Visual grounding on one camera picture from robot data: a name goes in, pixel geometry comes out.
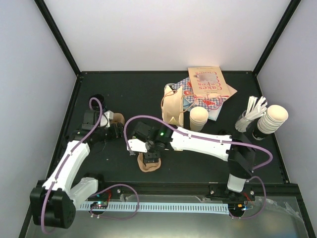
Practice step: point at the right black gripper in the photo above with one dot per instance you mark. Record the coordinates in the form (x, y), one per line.
(152, 157)

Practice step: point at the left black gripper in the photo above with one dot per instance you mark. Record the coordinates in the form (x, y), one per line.
(120, 133)

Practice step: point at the brown pulp cup carrier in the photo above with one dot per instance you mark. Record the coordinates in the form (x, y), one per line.
(149, 167)

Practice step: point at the kraft paper bag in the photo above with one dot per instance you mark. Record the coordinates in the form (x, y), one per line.
(172, 106)

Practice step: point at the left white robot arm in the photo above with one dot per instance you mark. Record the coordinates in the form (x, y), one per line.
(54, 203)

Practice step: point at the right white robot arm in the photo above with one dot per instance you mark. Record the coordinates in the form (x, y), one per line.
(238, 156)

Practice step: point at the black lid right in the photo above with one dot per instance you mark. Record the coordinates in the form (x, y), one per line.
(224, 132)

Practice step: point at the light blue paper bag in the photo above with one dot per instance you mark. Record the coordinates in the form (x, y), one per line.
(213, 114)

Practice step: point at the blue checkered paper bag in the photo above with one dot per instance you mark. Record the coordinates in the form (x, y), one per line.
(192, 100)

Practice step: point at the small circuit board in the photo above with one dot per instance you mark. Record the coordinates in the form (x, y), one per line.
(99, 205)

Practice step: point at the pink cakes paper bag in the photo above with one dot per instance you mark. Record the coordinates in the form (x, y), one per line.
(209, 82)

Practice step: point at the clear stirrer holder cup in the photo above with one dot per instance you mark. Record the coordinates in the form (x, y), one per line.
(242, 124)

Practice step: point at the white stirrer packets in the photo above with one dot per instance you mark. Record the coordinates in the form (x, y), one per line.
(255, 109)

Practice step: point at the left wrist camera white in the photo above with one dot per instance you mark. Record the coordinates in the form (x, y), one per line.
(106, 118)

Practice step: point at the light blue cable duct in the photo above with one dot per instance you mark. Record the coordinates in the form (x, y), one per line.
(206, 208)

